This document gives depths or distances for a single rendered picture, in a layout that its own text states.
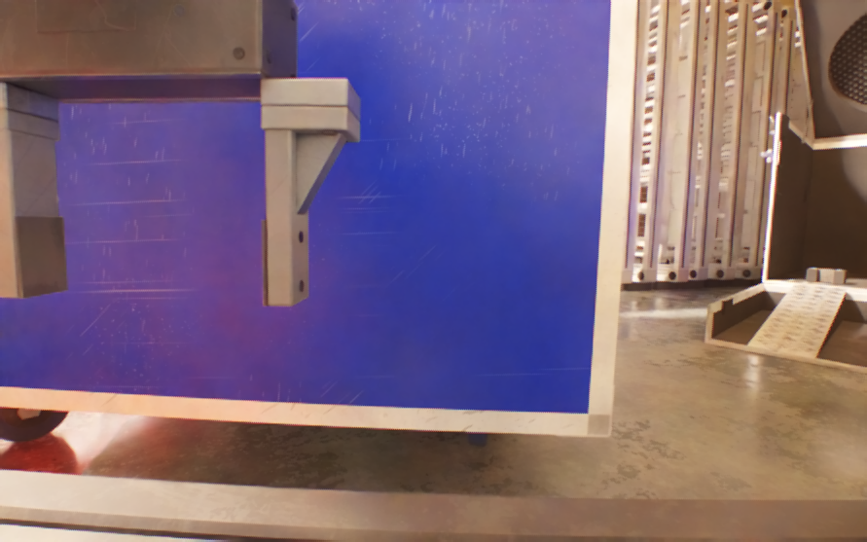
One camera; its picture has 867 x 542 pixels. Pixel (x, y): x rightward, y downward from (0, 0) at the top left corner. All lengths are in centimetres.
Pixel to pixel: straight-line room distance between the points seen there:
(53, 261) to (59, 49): 11
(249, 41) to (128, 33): 5
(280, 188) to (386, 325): 30
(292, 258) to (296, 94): 7
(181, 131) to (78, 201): 15
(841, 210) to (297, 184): 341
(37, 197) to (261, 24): 15
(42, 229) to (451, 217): 34
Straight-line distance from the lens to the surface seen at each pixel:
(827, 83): 333
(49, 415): 106
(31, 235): 29
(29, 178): 29
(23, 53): 27
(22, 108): 29
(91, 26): 25
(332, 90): 21
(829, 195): 352
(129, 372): 62
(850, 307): 252
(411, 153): 48
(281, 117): 21
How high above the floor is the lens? 39
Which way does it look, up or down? 6 degrees down
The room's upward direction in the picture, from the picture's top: 1 degrees clockwise
